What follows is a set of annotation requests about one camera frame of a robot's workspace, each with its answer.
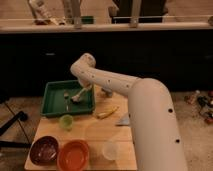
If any white dish brush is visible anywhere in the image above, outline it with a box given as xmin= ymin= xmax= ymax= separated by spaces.
xmin=71 ymin=88 xmax=88 ymax=102

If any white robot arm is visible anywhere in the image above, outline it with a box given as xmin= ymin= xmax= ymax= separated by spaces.
xmin=70 ymin=53 xmax=188 ymax=171

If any green plastic tray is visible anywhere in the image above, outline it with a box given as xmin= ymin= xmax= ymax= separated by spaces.
xmin=41 ymin=80 xmax=95 ymax=118

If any yellow banana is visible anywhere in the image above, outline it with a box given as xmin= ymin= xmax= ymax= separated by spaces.
xmin=96 ymin=106 xmax=119 ymax=119

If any blue folded cloth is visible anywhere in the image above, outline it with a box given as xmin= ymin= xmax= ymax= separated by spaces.
xmin=116 ymin=114 xmax=130 ymax=126

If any small green cup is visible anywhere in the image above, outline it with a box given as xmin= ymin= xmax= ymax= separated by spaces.
xmin=59 ymin=115 xmax=73 ymax=130

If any white plastic cup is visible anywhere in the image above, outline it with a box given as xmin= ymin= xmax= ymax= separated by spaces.
xmin=102 ymin=141 xmax=118 ymax=161

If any orange bowl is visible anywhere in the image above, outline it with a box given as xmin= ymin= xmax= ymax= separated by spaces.
xmin=57 ymin=140 xmax=89 ymax=171

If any dark purple bowl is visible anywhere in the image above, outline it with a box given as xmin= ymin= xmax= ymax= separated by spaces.
xmin=29 ymin=136 xmax=59 ymax=166

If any black tripod stand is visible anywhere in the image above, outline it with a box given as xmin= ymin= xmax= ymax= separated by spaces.
xmin=0 ymin=96 xmax=33 ymax=149

